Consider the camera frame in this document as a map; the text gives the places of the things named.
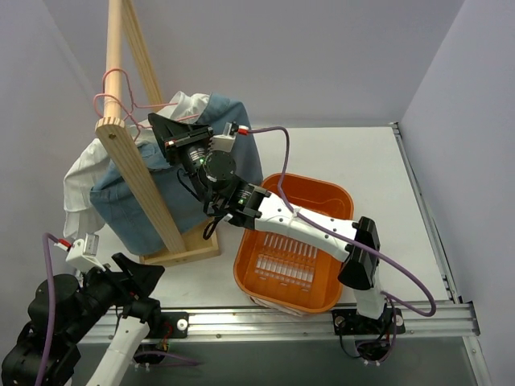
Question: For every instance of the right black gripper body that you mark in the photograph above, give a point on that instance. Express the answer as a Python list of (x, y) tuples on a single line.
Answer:
[(187, 140)]

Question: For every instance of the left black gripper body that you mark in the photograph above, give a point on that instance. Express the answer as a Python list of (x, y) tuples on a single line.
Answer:
[(126, 293)]

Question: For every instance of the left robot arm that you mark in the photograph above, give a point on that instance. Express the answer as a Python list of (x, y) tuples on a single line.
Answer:
[(78, 292)]

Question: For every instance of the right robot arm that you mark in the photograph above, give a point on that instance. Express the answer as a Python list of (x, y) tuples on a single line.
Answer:
[(306, 225)]

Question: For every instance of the wooden clothes rack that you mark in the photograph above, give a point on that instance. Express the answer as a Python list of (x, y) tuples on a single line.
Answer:
[(120, 146)]

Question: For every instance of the orange plastic basket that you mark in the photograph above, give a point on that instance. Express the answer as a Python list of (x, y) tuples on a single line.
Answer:
[(284, 274)]

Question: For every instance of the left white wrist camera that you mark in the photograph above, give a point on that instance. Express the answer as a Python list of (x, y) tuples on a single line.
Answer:
[(82, 255)]

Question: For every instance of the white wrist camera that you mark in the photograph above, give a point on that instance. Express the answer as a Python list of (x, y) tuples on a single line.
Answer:
[(82, 255), (225, 141)]

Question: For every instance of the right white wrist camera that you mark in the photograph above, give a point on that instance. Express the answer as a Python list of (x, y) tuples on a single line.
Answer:
[(225, 141)]

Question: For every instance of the aluminium mounting rail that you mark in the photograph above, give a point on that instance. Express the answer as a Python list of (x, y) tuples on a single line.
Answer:
[(371, 164)]

